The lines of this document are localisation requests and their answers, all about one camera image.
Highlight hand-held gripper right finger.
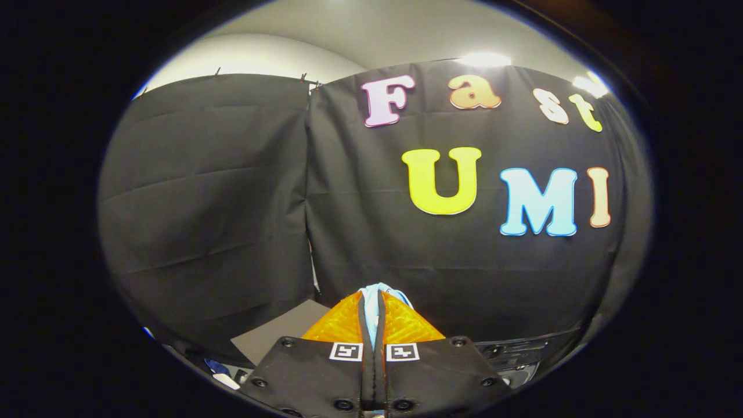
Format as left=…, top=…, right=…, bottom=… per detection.
left=376, top=290, right=511, bottom=417

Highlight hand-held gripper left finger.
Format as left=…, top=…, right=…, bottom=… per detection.
left=238, top=290, right=375, bottom=417

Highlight light blue polo shirt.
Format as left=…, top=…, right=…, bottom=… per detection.
left=357, top=283, right=414, bottom=349

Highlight grey cabinet with dark top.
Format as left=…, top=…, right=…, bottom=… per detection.
left=230, top=299, right=331, bottom=366

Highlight blue and white object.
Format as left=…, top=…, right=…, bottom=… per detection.
left=203, top=359, right=240, bottom=390

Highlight black backdrop cloth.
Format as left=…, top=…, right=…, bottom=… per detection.
left=98, top=60, right=654, bottom=366

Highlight ceiling light behind backdrop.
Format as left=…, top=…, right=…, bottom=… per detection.
left=459, top=52, right=513, bottom=67

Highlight small ceiling light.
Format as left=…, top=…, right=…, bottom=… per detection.
left=572, top=71, right=610, bottom=98

